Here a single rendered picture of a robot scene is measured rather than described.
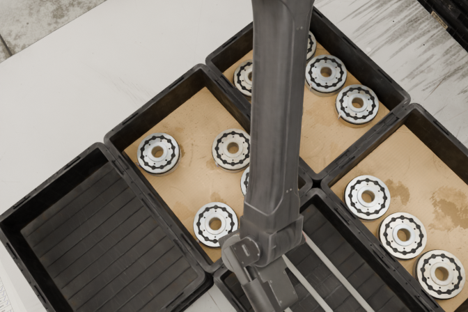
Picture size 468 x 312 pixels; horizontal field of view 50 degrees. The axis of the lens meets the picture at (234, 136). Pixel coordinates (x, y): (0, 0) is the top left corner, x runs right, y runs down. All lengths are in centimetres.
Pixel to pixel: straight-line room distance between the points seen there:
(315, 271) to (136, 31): 87
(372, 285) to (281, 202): 58
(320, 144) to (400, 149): 19
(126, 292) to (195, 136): 40
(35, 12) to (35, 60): 102
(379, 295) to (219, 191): 43
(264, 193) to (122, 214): 64
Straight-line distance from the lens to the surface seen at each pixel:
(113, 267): 122
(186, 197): 120
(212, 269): 107
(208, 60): 121
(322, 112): 126
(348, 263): 118
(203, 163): 122
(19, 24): 262
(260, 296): 75
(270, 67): 57
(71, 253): 125
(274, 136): 60
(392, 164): 124
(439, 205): 125
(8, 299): 145
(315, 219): 119
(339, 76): 127
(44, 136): 150
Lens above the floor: 199
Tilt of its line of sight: 71 degrees down
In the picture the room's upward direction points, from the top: 11 degrees counter-clockwise
